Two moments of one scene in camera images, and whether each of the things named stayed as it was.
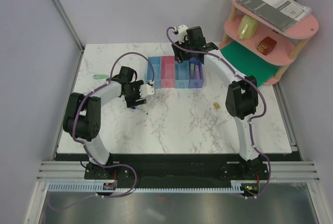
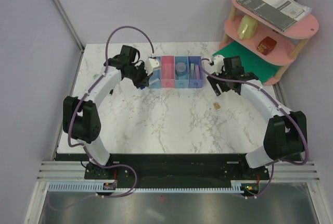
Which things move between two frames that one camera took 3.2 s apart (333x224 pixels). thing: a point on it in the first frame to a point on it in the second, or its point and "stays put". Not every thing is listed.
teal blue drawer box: x=181 y=75 stays put
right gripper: x=177 y=56 to x=214 y=82
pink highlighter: x=197 y=72 stays put
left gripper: x=130 y=102 to x=144 y=81
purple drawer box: x=195 y=74 stays put
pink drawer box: x=167 y=72 stays put
